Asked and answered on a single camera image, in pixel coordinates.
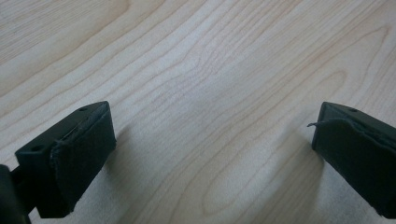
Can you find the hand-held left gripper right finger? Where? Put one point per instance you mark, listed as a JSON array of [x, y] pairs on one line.
[[358, 152]]

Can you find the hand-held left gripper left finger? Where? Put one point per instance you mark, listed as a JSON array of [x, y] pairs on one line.
[[73, 155]]

